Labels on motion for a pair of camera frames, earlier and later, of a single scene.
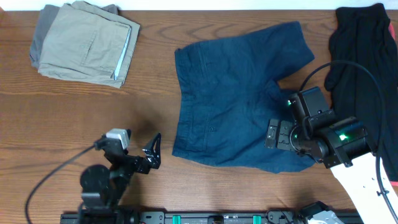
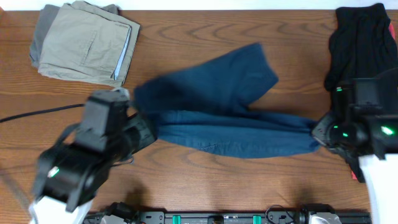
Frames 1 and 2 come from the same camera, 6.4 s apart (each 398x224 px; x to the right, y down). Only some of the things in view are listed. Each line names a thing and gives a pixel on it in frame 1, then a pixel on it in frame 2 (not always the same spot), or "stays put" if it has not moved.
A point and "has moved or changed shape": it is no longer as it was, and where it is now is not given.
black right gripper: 278,135 → 319,132
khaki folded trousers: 86,43 stays put
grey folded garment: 44,22 stays put
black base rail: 153,217 stays put
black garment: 362,76 stays put
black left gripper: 146,161 → 145,130
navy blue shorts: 227,89 has moved or changed shape
